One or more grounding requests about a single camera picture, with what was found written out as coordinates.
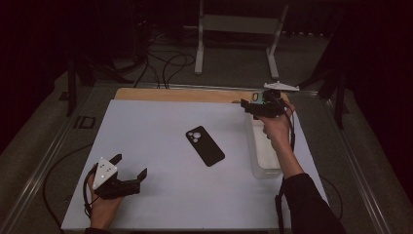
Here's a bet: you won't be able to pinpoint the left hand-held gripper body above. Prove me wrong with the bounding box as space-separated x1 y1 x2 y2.
92 157 142 201

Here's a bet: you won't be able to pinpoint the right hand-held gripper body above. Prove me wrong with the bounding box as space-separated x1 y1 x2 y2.
248 81 300 120

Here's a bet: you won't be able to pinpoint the white plastic bin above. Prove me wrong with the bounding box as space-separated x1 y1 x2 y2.
246 110 284 179

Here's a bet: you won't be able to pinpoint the black phone case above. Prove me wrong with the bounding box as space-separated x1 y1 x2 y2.
185 125 226 168

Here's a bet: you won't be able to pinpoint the person's right hand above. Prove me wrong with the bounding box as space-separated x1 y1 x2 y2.
255 97 297 154

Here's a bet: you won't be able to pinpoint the person's left hand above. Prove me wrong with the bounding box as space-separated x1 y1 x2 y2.
87 172 125 230

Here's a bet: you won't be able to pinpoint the white table mat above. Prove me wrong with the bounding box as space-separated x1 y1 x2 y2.
60 98 329 232

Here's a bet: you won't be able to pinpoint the black stand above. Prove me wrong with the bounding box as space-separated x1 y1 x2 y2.
59 58 134 117
296 64 351 130

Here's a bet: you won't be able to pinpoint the white metal stand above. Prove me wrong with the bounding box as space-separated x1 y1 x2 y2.
184 0 290 81

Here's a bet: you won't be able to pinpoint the left hand-held gripper cable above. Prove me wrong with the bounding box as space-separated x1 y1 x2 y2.
82 165 98 218

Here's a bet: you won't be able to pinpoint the hand-held gripper cable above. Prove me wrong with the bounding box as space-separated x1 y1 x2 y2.
274 106 297 234
82 165 98 218

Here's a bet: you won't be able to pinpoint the right hand-held gripper cable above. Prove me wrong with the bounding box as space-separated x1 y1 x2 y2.
274 106 297 234

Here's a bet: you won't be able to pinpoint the black rectangular bracket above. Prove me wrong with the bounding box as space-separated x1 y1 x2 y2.
73 115 96 130

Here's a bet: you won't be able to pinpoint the thin black floor cable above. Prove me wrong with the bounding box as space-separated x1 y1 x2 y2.
319 175 344 222
43 142 94 229

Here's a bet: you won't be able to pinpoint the metal floor rail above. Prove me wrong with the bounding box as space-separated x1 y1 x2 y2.
0 106 86 234
324 97 393 234

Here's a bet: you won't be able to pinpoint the black floor cables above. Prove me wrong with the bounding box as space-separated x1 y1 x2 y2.
132 32 197 90

